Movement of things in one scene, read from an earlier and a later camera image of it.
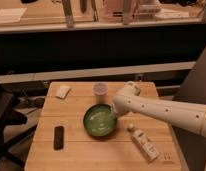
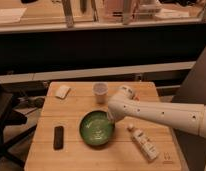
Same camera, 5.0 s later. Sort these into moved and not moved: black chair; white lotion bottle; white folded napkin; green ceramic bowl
Moved: green ceramic bowl
Not moved: black chair; white folded napkin; white lotion bottle
